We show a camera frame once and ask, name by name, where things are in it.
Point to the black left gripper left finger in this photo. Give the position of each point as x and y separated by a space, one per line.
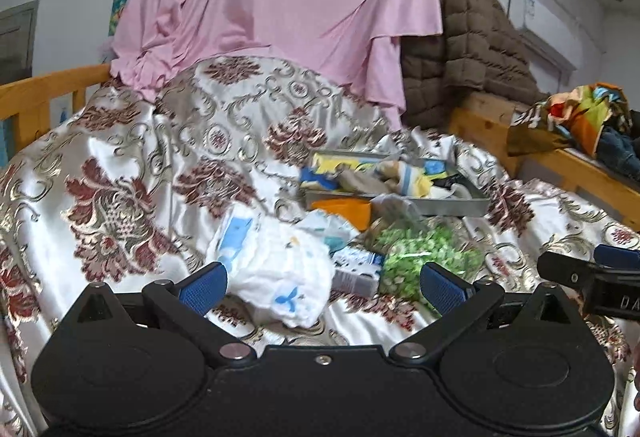
181 308

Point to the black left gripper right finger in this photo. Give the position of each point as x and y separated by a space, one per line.
461 307

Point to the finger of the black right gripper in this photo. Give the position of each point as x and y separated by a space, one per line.
616 257
568 271

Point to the white baby hat blue print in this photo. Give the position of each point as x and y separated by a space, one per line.
283 272

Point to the striped colourful towel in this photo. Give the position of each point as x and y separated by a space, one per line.
403 178

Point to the orange silicone cup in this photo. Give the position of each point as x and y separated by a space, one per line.
355 210

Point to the white blue patterned cloth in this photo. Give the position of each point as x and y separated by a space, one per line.
332 230

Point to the beige grey sock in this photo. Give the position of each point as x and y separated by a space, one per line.
361 183

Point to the bag of green beads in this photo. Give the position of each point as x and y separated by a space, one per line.
408 240

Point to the small milk carton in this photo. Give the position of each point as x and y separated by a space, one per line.
357 271

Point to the floral satin bedspread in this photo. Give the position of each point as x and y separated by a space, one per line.
128 191

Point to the metal tray with frog painting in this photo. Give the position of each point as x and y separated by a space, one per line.
318 181

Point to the colourful clothes pile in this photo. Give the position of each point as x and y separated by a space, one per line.
595 119

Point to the white air conditioner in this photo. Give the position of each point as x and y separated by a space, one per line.
546 34

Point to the brown quilted jacket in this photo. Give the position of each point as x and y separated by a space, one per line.
478 50

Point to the wooden bed frame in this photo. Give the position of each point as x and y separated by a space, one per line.
481 119

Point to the grey window frame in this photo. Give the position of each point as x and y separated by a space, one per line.
17 38

